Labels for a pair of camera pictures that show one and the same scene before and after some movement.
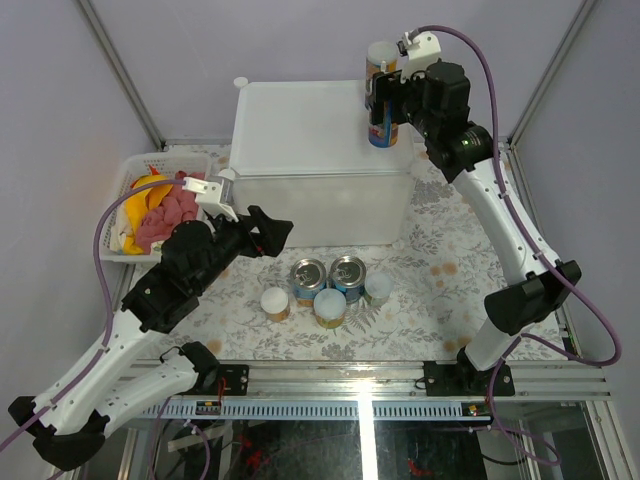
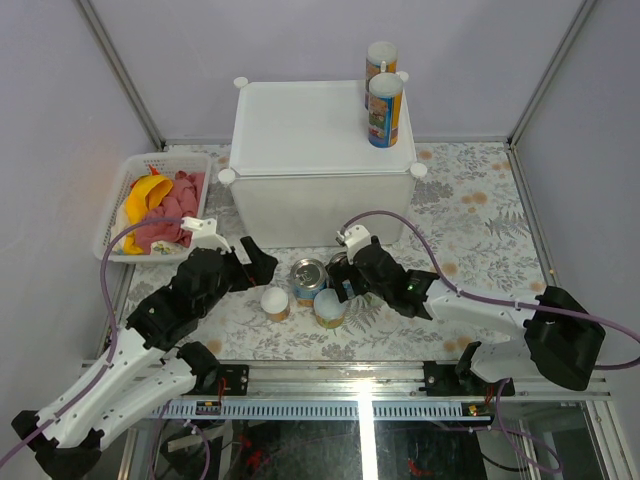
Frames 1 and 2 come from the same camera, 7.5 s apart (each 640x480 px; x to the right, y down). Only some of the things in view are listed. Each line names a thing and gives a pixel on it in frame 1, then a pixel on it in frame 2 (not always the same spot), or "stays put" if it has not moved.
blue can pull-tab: x=348 y=274 stays put
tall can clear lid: x=386 y=134 stays put
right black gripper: x=386 y=87 → x=376 y=241
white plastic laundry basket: x=165 y=163 stays put
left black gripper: x=274 y=233 → x=259 y=273
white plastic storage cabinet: x=301 y=152 stays put
